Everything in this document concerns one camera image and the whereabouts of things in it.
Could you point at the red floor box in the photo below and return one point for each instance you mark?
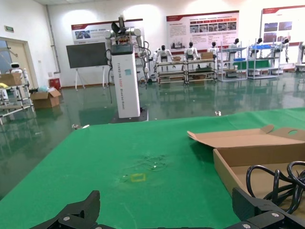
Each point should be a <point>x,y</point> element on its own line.
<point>54,84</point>

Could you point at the green exit sign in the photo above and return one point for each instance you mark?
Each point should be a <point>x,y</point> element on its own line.
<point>9,28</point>

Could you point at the white wall poster with photos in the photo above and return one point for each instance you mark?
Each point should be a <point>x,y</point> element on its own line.
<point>281,21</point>

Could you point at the open cardboard box on floor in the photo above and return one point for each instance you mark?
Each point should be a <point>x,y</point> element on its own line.
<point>45,100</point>

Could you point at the green tablecloth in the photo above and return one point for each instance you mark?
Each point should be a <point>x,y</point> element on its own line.
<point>119,155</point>

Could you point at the beige door frame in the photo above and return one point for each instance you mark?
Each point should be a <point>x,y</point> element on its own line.
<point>29,62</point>

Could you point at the white humanoid robot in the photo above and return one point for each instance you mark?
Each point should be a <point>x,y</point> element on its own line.
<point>286,47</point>
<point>190,51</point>
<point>163,53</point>
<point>259,41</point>
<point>235,44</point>
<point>213,48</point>

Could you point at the black display screen on stand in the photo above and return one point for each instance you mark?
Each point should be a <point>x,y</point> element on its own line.
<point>85,55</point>

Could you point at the white pipe frame rack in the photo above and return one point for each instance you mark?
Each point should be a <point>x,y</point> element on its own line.
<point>22,95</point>

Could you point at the small white round-headed robot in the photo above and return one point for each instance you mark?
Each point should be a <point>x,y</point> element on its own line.
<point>16,68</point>

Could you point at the wide white red wall poster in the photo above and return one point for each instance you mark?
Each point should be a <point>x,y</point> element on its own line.
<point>202,23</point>

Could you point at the open brown cardboard box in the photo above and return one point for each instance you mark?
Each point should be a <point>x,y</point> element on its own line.
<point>238,140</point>

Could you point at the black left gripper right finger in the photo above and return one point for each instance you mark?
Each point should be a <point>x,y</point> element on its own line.
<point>259,210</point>

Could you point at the pipe frame workbench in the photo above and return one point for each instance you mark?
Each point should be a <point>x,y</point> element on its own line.
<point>201,63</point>
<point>171,72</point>

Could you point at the grey wall pipe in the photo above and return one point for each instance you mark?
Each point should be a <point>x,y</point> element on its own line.
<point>53,47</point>

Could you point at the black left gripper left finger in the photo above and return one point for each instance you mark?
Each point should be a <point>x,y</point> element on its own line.
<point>81,212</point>

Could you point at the closed brown cardboard box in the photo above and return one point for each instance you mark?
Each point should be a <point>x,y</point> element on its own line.
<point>10,79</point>

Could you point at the white metal shelving rack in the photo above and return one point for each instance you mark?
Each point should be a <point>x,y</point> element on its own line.
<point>262,63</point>
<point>232,48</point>

